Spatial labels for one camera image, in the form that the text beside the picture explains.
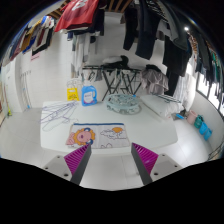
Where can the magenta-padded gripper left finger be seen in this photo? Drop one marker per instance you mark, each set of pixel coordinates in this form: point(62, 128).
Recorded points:
point(77, 160)

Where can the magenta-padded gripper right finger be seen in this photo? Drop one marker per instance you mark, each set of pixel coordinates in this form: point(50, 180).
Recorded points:
point(145, 159)

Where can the cartoon print towel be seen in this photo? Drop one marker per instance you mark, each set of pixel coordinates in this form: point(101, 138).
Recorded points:
point(100, 135)

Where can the large white pillow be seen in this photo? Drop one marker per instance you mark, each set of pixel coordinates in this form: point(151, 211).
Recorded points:
point(159, 105)

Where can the pale blue round peg hanger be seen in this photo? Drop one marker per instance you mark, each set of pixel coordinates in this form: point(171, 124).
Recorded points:
point(123, 103)

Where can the pink bucket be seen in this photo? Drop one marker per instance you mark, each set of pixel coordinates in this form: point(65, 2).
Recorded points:
point(192, 117)

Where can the blue detergent bottle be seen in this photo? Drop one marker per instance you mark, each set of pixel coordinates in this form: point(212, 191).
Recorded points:
point(89, 96)

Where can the teal bucket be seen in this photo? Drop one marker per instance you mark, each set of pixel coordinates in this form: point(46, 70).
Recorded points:
point(198, 121)

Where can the yellow floor sign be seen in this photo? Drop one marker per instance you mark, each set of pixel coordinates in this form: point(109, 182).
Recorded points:
point(72, 94)

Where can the blue plastic container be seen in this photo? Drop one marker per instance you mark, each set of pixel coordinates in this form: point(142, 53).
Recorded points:
point(205, 130)

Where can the white peg hanger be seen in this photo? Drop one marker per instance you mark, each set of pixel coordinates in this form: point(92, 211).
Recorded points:
point(74, 82)

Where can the grey garment on rack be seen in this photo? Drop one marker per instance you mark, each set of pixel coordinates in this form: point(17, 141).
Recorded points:
point(154, 81)

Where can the black folding drying rack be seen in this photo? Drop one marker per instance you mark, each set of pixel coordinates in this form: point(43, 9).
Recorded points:
point(113, 78)

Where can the white bedding on rack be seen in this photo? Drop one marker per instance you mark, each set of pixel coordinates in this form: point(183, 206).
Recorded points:
point(111, 60)

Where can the black hanging trousers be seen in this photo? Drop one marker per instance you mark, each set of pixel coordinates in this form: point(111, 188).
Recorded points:
point(175, 56)

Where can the white hanging clothes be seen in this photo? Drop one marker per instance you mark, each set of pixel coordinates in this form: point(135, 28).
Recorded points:
point(80, 50)

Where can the dark hanging clothes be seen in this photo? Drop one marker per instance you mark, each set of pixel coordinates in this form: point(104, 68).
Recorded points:
point(143, 30)

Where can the row of colourful hanging clothes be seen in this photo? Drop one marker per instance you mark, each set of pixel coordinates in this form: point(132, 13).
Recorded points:
point(31, 38)

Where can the red hanging shirt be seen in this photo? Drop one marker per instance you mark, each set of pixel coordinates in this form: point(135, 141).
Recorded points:
point(78, 13)

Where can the pink wall notice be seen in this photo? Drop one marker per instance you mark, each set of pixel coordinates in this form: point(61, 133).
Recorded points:
point(35, 56)

